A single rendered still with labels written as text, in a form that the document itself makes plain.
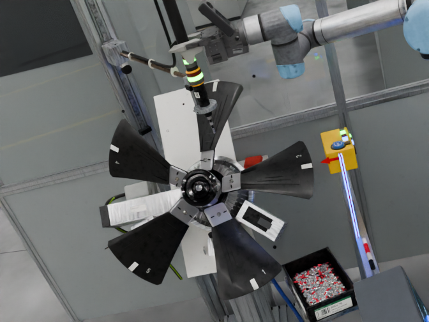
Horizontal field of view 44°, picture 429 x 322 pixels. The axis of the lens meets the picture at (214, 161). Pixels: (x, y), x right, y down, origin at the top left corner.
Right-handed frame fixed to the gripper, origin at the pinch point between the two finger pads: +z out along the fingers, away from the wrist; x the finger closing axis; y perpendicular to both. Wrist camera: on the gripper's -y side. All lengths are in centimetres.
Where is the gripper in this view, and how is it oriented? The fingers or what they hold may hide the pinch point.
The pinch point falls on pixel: (173, 45)
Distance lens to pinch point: 151.8
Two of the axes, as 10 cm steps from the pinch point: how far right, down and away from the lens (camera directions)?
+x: 0.4, -5.2, 8.5
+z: -9.6, 2.3, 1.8
